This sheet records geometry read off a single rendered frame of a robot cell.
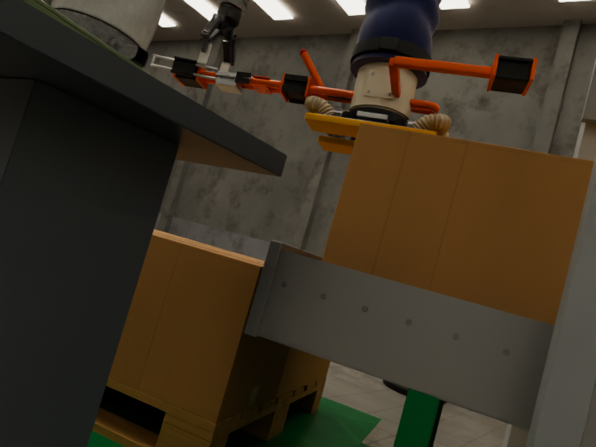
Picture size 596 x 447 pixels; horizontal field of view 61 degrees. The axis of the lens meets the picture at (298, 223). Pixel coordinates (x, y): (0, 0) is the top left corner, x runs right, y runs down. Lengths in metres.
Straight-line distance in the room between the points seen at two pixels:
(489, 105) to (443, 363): 10.82
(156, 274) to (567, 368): 1.00
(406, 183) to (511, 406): 0.52
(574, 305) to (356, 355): 0.42
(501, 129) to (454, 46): 2.36
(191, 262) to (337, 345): 0.50
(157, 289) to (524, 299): 0.90
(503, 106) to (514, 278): 10.53
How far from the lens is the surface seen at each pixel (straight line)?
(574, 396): 0.86
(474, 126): 11.62
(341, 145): 1.52
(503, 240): 1.18
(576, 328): 0.86
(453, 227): 1.18
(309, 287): 1.08
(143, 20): 0.90
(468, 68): 1.23
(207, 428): 1.36
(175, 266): 1.40
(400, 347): 1.04
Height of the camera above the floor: 0.58
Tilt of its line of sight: 4 degrees up
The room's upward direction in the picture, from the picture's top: 16 degrees clockwise
